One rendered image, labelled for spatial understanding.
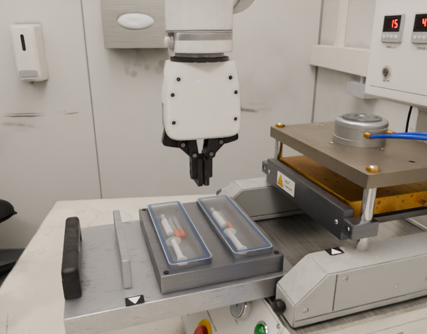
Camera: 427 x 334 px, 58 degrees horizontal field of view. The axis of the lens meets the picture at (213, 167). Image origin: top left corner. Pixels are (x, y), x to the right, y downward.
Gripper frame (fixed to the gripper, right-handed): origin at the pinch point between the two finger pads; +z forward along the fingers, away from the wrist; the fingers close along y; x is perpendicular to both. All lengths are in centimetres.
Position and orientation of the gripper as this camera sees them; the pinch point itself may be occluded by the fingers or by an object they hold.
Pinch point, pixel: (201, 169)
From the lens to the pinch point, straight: 54.7
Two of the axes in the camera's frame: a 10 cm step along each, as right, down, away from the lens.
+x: -2.8, -3.2, 9.0
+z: 0.0, 9.4, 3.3
